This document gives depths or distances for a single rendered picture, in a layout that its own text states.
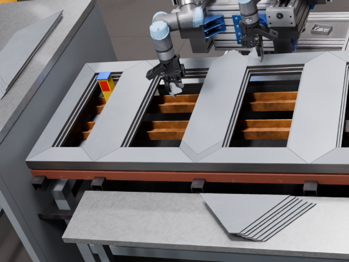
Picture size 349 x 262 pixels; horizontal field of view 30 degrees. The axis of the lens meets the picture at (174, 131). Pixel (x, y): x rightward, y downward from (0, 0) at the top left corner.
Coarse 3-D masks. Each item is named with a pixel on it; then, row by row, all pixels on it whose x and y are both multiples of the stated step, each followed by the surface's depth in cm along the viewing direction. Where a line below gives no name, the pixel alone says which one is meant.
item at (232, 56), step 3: (225, 54) 312; (228, 54) 311; (231, 54) 310; (234, 54) 310; (237, 54) 309; (240, 54) 309; (219, 57) 311; (222, 57) 310; (225, 57) 310; (228, 57) 309; (231, 57) 308; (234, 57) 308; (237, 57) 307; (240, 57) 306; (243, 57) 306; (213, 60) 310; (216, 60) 309; (219, 60) 309; (222, 60) 308; (225, 60) 307
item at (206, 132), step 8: (192, 128) 273; (200, 128) 272; (208, 128) 271; (216, 128) 270; (224, 128) 268; (184, 136) 271; (192, 136) 269; (200, 136) 268; (208, 136) 267; (216, 136) 266; (224, 136) 265
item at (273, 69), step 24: (120, 72) 322; (192, 72) 310; (264, 72) 298; (288, 72) 294; (144, 96) 301; (240, 96) 286; (72, 120) 304; (216, 144) 262; (336, 144) 246; (48, 168) 283; (72, 168) 279; (96, 168) 275; (120, 168) 270; (144, 168) 267; (168, 168) 263; (192, 168) 259; (216, 168) 256; (240, 168) 252; (264, 168) 249; (288, 168) 245; (312, 168) 242; (336, 168) 239
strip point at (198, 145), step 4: (184, 140) 269; (188, 140) 268; (192, 140) 267; (196, 140) 267; (200, 140) 266; (204, 140) 266; (208, 140) 265; (212, 140) 264; (216, 140) 264; (220, 140) 263; (188, 144) 266; (192, 144) 266; (196, 144) 265; (200, 144) 264; (204, 144) 264; (208, 144) 263; (212, 144) 263; (192, 148) 263; (196, 148) 263; (200, 148) 262; (204, 148) 262; (208, 148) 261; (196, 152) 261; (200, 152) 260
